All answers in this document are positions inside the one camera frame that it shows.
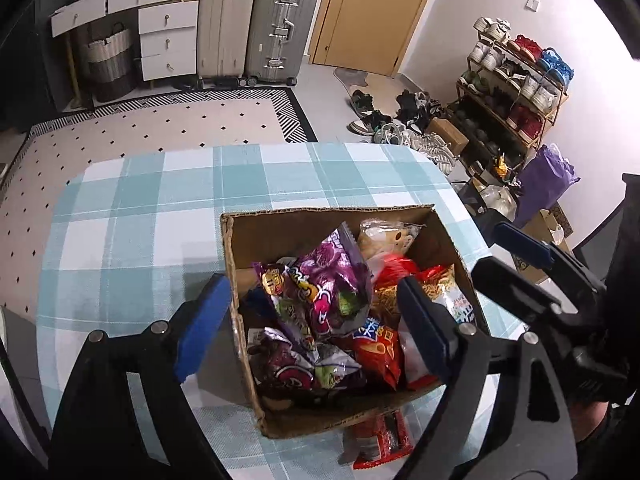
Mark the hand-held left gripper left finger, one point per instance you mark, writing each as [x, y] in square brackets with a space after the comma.
[205, 325]

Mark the purple candy packet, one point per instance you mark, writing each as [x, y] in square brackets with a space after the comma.
[295, 365]
[325, 280]

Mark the wooden door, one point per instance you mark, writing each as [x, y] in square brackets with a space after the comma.
[370, 15]

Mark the grey door mat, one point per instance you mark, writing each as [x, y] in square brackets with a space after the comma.
[351, 77]

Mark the cat print cardboard box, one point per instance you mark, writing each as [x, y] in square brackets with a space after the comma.
[555, 220]

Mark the patterned rug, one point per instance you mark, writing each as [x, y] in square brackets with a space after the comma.
[150, 125]

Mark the silver suitcase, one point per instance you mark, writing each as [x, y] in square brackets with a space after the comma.
[280, 30]

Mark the black paper bag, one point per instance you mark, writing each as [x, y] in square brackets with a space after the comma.
[480, 210]

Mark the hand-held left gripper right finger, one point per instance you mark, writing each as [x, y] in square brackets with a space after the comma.
[425, 330]

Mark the beige suitcase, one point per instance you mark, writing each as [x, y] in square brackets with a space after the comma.
[225, 25]

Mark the red wafer packet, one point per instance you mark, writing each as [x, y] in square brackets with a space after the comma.
[397, 269]
[380, 435]

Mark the white wall switch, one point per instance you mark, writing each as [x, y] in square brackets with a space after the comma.
[532, 4]

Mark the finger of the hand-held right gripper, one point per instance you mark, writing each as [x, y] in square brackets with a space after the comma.
[510, 285]
[525, 248]

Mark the pile of loose shoes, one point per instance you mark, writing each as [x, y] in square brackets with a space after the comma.
[400, 125]

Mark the shoe rack with shoes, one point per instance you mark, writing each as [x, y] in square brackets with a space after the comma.
[520, 85]

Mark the yellow wrapper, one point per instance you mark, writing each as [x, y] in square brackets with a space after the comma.
[500, 165]

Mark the small brown cardboard box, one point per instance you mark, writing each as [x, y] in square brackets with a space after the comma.
[447, 136]

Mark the person's right hand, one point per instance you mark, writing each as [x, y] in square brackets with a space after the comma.
[587, 420]

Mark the wooden shoe rack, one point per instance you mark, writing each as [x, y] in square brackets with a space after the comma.
[550, 120]

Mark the woven laundry basket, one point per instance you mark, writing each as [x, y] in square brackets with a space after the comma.
[112, 70]

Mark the white drawer desk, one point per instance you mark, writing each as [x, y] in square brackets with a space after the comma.
[167, 45]

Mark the purple bag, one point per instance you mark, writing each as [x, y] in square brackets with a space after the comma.
[542, 185]

